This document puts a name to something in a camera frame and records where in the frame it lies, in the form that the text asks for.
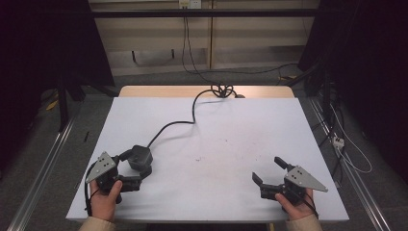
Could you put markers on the white power strip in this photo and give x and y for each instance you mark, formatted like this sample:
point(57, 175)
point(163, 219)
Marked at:
point(337, 142)

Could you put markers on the person's right hand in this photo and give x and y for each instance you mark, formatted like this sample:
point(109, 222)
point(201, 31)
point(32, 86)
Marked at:
point(296, 210)

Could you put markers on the person's left hand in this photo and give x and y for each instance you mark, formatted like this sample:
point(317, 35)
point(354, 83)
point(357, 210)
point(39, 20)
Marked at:
point(104, 202)

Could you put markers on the white wall outlet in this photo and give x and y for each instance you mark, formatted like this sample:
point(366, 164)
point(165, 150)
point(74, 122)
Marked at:
point(190, 3)

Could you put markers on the aluminium floor rail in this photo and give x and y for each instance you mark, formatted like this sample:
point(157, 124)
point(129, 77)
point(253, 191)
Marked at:
point(41, 166)
point(356, 183)

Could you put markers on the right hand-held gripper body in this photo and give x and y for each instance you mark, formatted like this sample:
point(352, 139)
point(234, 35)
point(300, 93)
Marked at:
point(303, 181)

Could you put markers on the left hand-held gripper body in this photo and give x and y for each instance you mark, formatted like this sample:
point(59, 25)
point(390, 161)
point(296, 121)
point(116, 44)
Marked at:
point(103, 166)

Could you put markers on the black horizontal frame bar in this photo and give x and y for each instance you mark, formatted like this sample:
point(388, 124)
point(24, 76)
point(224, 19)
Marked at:
point(144, 13)

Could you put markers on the black power adapter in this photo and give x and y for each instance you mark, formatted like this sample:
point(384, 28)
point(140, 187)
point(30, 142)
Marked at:
point(140, 157)

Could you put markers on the black curtain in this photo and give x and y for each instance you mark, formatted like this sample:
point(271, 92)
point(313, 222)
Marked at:
point(38, 48)
point(369, 64)

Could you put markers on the white table mat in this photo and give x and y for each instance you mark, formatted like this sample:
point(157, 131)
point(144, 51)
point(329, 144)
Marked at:
point(224, 192)

